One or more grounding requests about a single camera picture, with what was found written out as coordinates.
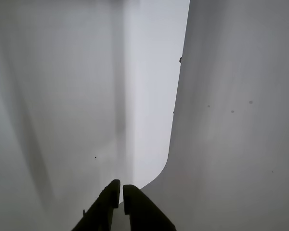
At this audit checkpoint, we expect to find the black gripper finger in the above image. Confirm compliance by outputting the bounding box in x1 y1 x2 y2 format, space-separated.
71 179 121 231
122 184 177 231

